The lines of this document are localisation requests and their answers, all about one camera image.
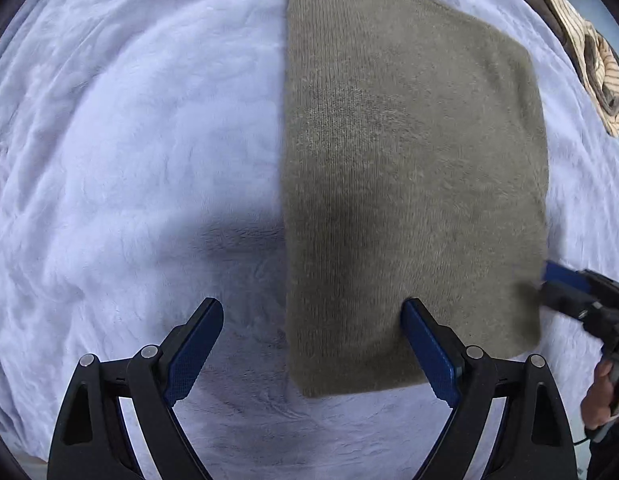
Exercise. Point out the person's right hand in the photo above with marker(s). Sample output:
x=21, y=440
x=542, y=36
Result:
x=597, y=395

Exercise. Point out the person's right forearm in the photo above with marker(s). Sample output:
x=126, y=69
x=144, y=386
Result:
x=612, y=455

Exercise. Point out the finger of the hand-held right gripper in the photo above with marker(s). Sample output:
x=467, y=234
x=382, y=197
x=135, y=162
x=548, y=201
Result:
x=567, y=276
x=559, y=297

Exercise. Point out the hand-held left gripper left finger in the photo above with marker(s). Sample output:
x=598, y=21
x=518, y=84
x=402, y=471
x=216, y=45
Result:
x=194, y=355

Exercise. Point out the white fleece blanket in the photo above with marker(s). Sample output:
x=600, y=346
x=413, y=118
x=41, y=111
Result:
x=114, y=160

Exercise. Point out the beige striped garment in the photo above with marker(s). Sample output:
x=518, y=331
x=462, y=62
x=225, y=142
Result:
x=584, y=45

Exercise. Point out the olive knit sweater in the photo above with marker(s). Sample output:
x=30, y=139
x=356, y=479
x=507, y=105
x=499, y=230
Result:
x=389, y=160

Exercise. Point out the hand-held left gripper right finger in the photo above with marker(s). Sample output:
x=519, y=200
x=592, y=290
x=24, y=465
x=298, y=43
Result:
x=430, y=351

